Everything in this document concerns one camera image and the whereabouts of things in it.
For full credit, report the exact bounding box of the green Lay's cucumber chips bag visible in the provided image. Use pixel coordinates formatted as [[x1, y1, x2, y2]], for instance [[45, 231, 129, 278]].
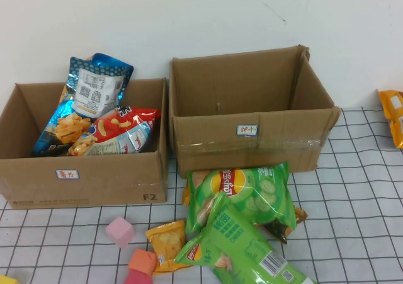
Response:
[[185, 160, 298, 234]]

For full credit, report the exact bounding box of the green Lay's barcode chips bag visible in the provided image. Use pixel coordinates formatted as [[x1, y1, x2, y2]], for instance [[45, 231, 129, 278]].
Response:
[[173, 191, 317, 284]]

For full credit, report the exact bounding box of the blue shrimp chips bag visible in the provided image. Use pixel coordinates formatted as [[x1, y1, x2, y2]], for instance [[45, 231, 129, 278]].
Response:
[[30, 52, 135, 158]]

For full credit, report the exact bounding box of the red shrimp stick snack bag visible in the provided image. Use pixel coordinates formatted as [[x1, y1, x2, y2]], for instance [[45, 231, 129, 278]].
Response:
[[67, 106, 161, 156]]

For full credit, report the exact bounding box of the brown gold snack packet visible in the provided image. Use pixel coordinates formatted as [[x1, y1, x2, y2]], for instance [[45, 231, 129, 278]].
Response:
[[261, 206, 308, 246]]

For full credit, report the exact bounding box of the orange yellow snack bag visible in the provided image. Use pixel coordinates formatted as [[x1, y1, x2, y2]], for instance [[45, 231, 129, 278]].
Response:
[[377, 89, 403, 149]]

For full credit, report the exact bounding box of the tall taped cardboard box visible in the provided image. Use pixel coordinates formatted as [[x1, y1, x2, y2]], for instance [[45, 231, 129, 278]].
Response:
[[168, 44, 341, 179]]

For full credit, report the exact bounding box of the white label red writing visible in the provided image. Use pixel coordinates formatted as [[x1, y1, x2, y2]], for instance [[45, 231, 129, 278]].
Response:
[[55, 169, 80, 180], [236, 125, 258, 136]]

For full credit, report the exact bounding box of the wide cardboard box F2 print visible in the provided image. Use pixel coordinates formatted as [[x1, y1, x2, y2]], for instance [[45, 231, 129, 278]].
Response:
[[0, 77, 169, 210]]

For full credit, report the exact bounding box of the small yellow cracker packet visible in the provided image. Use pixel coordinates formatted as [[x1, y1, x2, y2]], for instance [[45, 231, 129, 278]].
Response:
[[144, 220, 193, 274]]

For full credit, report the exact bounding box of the pink foam cube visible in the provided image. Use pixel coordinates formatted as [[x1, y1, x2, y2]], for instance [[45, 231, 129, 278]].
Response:
[[105, 216, 136, 249]]

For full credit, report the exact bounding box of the orange foam cube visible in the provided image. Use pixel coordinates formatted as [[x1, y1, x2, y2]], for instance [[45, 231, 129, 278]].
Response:
[[127, 248, 158, 276]]

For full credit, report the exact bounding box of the red foam block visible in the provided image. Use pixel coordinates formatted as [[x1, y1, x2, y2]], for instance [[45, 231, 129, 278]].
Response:
[[123, 270, 152, 284]]

